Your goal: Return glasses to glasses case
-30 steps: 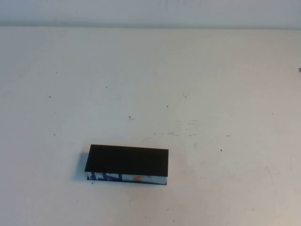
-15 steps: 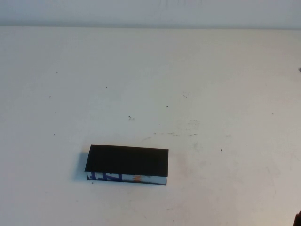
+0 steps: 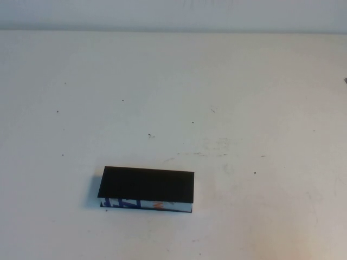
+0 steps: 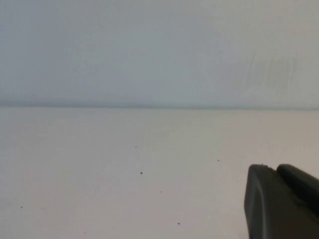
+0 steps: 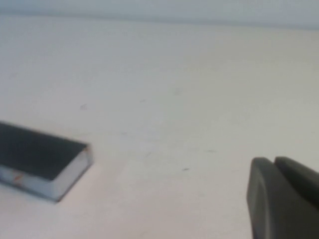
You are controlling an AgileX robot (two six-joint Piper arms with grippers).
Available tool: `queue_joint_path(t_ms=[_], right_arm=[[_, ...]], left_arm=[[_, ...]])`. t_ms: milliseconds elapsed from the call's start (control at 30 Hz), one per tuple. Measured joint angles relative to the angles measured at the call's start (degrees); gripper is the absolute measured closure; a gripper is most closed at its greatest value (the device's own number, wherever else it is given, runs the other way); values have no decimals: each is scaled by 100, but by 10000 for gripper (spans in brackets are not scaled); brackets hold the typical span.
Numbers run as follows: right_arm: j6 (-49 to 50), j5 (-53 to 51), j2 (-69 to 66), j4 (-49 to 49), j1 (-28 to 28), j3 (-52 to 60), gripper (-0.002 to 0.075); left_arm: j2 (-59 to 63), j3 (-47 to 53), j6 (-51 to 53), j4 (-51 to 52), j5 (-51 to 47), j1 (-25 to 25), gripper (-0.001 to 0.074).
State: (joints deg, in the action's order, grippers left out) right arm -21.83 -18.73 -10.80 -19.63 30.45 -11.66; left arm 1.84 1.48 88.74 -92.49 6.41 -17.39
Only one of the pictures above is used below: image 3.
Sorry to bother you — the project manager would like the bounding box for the black glasses case printed side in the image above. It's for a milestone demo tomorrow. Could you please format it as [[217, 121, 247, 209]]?
[[98, 166, 195, 215]]

